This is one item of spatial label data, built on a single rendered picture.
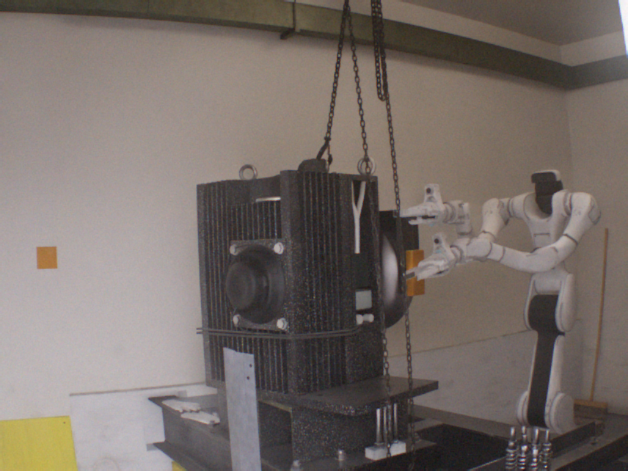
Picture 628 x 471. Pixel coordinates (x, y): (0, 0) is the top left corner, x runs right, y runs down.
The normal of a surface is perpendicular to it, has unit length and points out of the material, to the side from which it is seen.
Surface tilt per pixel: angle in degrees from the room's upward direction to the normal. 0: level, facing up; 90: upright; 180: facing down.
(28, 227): 90
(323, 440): 90
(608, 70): 90
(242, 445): 90
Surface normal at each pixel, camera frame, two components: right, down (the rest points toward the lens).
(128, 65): 0.54, -0.04
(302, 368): 0.71, -0.04
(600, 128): -0.84, 0.03
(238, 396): -0.71, 0.02
